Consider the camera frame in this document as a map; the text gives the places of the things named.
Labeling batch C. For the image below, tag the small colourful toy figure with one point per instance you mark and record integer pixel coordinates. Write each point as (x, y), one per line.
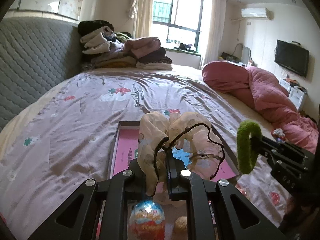
(278, 135)

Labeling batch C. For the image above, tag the lilac strawberry bed sheet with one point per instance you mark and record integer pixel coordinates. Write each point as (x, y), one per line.
(71, 138)

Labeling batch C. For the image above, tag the white air conditioner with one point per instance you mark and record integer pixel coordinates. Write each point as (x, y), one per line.
(261, 13)

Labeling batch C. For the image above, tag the red blue surprise egg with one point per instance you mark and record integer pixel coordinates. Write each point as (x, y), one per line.
(147, 221)

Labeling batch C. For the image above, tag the cream curtain left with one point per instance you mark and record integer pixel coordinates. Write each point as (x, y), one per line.
(141, 12)

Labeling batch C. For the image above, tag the walnut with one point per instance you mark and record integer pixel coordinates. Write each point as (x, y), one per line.
(181, 225)

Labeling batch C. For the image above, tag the white drawer cabinet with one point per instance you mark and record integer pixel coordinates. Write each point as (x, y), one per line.
(297, 94)

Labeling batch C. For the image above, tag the pile of folded clothes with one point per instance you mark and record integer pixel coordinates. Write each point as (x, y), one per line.
(102, 47)

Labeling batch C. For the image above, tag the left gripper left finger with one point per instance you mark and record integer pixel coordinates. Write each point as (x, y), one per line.
(137, 185)

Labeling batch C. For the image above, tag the cream curtain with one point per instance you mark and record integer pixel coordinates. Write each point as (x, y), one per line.
(214, 33)
(141, 12)

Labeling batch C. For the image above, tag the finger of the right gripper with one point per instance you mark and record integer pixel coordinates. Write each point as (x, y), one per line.
(265, 147)

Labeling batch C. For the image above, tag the grey quilted headboard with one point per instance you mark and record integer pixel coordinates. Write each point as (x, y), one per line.
(36, 55)

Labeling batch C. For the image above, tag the cream curtain right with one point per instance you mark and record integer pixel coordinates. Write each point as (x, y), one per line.
(214, 33)

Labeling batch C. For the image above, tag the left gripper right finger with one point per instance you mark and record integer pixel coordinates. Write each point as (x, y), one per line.
(175, 184)

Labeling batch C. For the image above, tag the pink quilted blanket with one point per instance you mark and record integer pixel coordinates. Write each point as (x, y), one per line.
(260, 90)

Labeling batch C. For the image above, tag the beige drawstring cloth bag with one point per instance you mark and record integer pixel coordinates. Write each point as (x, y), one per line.
(191, 132)

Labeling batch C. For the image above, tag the window with dark frame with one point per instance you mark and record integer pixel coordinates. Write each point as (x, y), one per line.
(177, 22)

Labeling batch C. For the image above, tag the black wall television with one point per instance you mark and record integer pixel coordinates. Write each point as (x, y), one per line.
(292, 57)

